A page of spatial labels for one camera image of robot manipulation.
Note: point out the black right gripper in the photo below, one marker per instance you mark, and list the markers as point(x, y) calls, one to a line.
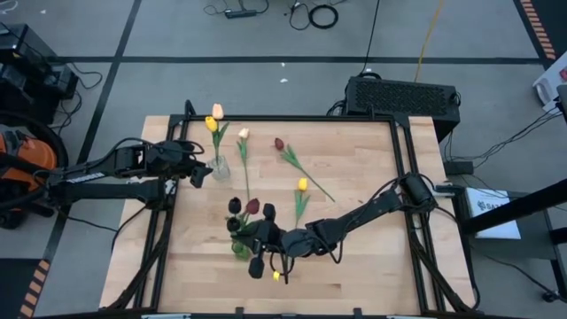
point(268, 235)

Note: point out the black caster wheel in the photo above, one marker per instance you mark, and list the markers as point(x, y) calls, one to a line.
point(550, 297)

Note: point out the cream artificial tulip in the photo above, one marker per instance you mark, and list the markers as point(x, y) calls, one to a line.
point(243, 133)

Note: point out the white printed sheet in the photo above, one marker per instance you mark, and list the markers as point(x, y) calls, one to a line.
point(491, 212)

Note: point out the black power strip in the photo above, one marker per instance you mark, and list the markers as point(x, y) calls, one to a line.
point(241, 13)

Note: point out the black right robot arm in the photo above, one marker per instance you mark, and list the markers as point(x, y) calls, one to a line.
point(363, 212)

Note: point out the black perforated computer case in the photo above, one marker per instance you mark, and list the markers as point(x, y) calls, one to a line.
point(398, 97)

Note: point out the peach artificial tulip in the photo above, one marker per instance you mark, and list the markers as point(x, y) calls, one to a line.
point(217, 111)

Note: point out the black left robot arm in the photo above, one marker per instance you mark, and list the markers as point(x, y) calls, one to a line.
point(106, 190)

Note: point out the clear cut-glass vase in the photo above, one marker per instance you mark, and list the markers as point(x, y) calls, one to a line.
point(220, 170)

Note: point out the yellow artificial tulip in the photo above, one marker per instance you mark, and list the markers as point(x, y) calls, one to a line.
point(302, 184)
point(211, 124)

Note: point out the black metal table frame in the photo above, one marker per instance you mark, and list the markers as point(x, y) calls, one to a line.
point(288, 118)

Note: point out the black equipment box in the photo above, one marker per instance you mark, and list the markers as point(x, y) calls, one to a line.
point(22, 57)

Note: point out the black artificial tulip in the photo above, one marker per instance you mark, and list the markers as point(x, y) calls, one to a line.
point(233, 224)
point(235, 205)

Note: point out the black power brick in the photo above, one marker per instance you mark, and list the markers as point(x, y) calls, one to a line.
point(458, 167)

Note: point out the orange shop vacuum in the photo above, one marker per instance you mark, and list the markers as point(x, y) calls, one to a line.
point(31, 155)

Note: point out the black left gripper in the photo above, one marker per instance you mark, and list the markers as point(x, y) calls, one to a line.
point(170, 159)

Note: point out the black metal stand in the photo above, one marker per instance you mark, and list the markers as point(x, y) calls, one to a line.
point(522, 206)

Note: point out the white device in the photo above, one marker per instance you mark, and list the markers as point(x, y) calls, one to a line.
point(549, 86)

